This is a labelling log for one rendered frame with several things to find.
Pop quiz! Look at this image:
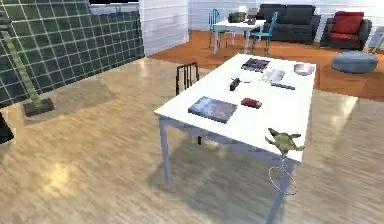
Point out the grey blue book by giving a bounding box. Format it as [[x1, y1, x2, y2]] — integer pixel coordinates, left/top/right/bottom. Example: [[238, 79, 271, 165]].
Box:
[[187, 96, 239, 124]]

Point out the black slatted chair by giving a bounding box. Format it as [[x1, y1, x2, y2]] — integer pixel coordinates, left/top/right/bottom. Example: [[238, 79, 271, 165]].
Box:
[[175, 61, 204, 146]]

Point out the black remote control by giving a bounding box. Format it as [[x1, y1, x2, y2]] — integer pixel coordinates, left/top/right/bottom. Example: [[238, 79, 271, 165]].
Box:
[[229, 77, 242, 92]]

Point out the small red object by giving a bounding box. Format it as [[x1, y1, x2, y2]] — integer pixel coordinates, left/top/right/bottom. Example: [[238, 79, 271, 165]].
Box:
[[240, 97, 263, 110]]

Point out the large white table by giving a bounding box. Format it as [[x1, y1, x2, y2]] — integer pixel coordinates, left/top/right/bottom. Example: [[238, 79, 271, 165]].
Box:
[[153, 53, 317, 224]]

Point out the dark purple book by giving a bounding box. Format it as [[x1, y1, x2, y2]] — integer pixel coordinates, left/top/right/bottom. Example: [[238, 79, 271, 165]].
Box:
[[240, 57, 271, 73]]

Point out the pale grey magazine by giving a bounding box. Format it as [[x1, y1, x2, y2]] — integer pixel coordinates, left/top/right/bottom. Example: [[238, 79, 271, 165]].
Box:
[[261, 68, 286, 84]]

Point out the blue grey pen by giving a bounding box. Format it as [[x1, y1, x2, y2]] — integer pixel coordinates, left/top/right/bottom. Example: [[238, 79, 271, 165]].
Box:
[[270, 82, 296, 91]]

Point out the teal chair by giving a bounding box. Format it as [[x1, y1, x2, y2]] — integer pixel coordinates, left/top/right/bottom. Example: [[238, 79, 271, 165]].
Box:
[[250, 11, 279, 54], [208, 8, 228, 49]]

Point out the green turtle figure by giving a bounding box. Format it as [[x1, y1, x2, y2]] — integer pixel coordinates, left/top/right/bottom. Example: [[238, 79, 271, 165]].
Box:
[[264, 127, 306, 156]]

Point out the small white table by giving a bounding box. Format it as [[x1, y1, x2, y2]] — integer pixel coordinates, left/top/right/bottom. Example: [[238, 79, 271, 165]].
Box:
[[212, 19, 267, 55]]

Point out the dark grey bag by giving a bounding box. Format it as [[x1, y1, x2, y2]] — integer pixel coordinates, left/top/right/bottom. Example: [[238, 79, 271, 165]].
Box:
[[227, 11, 247, 24]]

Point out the grey laptop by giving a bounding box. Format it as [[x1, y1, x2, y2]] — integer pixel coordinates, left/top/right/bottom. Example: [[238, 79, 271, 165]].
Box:
[[245, 7, 260, 25]]

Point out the grey round plate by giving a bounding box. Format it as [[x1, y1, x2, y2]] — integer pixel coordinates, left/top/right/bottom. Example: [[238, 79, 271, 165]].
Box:
[[293, 63, 316, 77]]

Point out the window with white sill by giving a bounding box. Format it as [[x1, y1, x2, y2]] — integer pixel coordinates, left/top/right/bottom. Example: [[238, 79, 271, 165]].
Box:
[[87, 0, 141, 16]]

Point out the dark grey sofa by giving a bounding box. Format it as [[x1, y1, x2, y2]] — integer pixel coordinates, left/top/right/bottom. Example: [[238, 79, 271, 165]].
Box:
[[255, 3, 322, 45]]

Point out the grey round pouf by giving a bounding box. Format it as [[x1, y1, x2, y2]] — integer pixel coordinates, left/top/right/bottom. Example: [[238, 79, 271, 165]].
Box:
[[331, 51, 379, 74]]

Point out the dark armchair with red cushions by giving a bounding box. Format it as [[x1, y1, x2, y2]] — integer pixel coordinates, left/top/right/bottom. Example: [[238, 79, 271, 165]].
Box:
[[319, 10, 373, 52]]

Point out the thin wire ring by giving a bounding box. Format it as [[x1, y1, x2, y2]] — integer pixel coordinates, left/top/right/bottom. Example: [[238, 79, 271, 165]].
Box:
[[268, 155, 299, 196]]

